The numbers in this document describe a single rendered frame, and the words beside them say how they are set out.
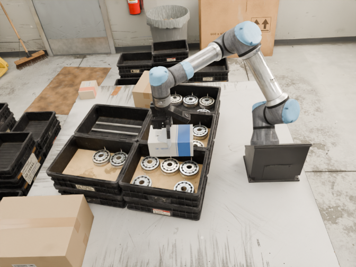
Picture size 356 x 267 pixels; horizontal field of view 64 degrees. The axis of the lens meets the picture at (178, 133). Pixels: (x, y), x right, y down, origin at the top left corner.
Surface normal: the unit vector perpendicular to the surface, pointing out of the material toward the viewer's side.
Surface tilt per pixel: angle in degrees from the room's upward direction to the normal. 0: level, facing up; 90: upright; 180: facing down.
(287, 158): 90
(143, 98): 90
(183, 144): 90
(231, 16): 80
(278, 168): 90
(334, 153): 0
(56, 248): 0
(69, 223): 0
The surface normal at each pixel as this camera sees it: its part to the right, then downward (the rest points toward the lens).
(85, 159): -0.07, -0.74
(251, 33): 0.39, -0.15
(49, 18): -0.04, 0.68
